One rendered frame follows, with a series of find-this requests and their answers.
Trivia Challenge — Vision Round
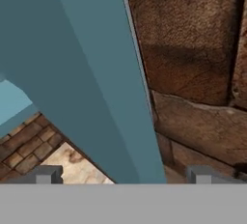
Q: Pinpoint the teal cabinet body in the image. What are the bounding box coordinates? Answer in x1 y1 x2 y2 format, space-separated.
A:
0 78 41 136

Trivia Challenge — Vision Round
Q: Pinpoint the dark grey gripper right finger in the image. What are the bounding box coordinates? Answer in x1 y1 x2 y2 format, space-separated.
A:
186 165 246 184

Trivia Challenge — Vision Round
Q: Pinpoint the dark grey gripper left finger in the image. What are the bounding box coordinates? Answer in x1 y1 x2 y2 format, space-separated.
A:
6 165 64 184

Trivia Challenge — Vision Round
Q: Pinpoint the teal cabinet door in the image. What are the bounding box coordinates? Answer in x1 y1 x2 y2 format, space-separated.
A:
0 0 168 184

